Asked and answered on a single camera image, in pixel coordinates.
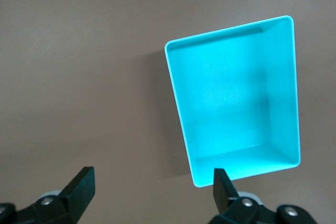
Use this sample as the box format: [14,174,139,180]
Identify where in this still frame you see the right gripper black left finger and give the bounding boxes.
[15,166,96,224]

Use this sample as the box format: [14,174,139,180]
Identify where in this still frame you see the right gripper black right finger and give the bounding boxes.
[209,168,279,224]

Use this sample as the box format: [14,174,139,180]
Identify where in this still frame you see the teal plastic bin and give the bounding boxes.
[164,15,302,188]

